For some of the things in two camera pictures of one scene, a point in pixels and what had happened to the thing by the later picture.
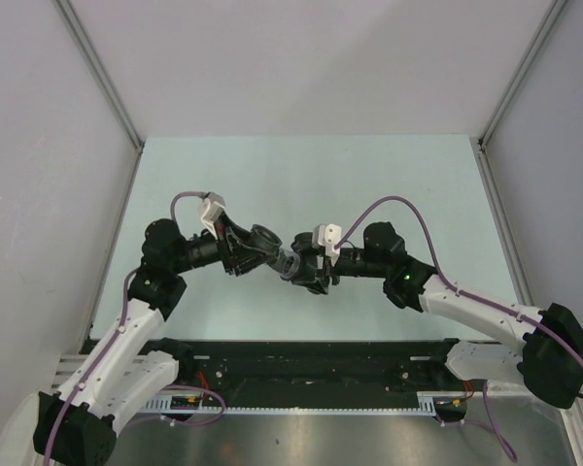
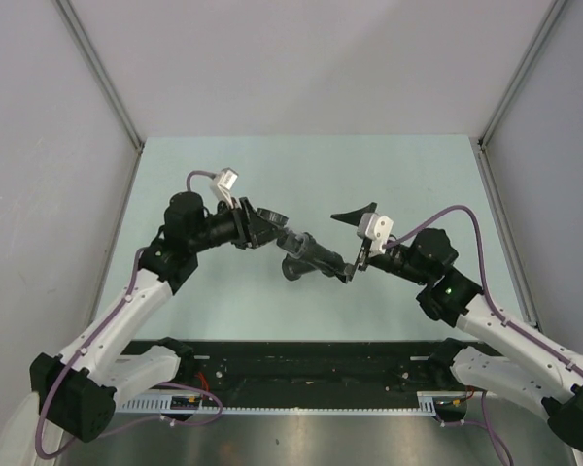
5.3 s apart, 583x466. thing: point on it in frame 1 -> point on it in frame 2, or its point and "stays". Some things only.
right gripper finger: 303,244 -> 354,216
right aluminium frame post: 537,42 stays
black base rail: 315,373 stays
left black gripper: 243,257 -> 250,231
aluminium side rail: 503,220 stays
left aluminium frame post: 71,16 stays
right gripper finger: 308,278 -> 348,273
